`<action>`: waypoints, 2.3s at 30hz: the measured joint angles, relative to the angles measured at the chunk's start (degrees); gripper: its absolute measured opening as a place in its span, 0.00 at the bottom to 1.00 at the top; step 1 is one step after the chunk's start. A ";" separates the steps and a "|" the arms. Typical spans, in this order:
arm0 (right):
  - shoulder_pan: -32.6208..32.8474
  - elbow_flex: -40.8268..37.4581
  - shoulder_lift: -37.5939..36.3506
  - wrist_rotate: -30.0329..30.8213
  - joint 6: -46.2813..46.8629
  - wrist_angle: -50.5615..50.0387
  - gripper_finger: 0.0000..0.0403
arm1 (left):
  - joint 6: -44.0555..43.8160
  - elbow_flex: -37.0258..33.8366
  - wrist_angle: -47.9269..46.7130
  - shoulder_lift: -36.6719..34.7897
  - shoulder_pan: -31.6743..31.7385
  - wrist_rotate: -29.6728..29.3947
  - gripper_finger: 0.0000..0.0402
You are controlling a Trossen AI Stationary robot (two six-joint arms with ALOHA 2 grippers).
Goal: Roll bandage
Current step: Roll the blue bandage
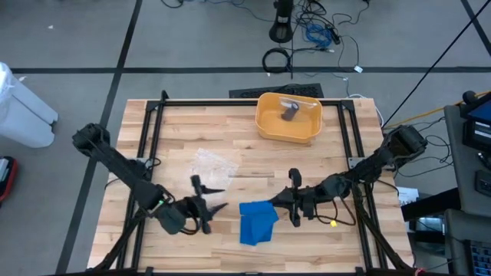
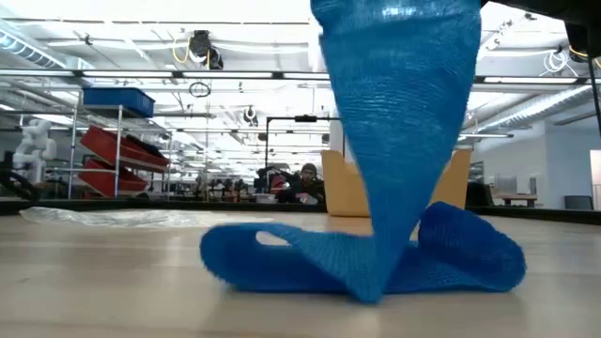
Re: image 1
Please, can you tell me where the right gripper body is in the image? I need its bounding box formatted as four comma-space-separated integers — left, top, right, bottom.
285, 167, 327, 228

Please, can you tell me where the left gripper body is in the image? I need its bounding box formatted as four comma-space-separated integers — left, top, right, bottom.
180, 174, 216, 235

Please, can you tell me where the bright blue elastic bandage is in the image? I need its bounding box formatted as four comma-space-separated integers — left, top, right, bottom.
238, 199, 280, 247

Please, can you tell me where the yellow plastic bin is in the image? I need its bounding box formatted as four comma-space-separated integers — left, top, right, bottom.
255, 91, 324, 145

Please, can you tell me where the black keyboard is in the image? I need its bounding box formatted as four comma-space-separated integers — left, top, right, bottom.
229, 83, 325, 99

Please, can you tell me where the white paper sheet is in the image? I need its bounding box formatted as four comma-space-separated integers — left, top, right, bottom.
397, 186, 420, 207

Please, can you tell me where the black flat panel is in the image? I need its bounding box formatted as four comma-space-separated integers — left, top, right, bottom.
400, 187, 461, 222

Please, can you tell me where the dark grey equipment box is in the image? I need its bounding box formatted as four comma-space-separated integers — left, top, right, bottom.
443, 209, 491, 276

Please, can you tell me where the grey equipment cart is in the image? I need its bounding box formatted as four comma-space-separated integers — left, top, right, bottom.
443, 103, 491, 218

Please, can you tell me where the black power strip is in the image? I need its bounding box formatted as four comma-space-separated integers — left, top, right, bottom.
324, 23, 341, 45

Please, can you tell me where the black stand base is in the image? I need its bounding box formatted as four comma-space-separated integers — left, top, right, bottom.
268, 0, 295, 44

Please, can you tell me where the black controller box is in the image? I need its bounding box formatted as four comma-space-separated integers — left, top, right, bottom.
474, 170, 491, 199

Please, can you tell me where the red black case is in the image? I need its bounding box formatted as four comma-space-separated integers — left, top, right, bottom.
0, 156, 18, 204

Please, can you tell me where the black monitor device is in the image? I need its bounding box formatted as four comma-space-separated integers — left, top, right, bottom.
460, 97, 491, 154

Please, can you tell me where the black round knob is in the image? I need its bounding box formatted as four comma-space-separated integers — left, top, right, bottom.
462, 90, 480, 107

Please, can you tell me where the white waste bin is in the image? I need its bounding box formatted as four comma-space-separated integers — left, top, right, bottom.
0, 61, 59, 150

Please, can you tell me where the black aluminium table frame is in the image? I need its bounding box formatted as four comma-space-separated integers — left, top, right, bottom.
91, 90, 415, 276

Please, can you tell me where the black cable coil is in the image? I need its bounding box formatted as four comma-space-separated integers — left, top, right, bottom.
262, 47, 292, 74

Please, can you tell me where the yellow floor cable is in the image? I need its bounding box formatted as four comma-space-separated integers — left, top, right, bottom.
383, 90, 491, 130

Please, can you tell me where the blue cable coil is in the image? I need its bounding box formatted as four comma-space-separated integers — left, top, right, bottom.
305, 22, 334, 49

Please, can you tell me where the black floor cable tangle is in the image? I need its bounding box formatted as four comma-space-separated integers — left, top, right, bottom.
291, 0, 371, 74

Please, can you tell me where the long black taut cable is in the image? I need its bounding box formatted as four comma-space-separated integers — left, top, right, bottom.
382, 0, 491, 128

